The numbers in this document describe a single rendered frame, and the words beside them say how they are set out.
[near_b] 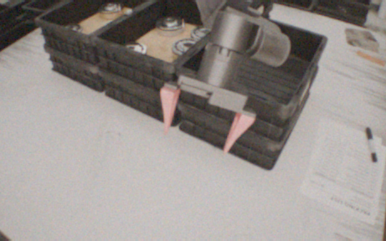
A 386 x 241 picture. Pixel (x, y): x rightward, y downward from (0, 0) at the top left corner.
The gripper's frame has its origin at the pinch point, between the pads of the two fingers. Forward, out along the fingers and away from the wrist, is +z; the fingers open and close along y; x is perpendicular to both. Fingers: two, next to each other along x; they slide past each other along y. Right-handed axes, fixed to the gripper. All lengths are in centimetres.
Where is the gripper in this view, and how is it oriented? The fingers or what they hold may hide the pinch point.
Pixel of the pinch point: (196, 139)
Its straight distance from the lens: 47.4
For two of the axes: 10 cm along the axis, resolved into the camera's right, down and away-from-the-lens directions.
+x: -1.0, 2.1, -9.7
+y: -9.5, -3.1, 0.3
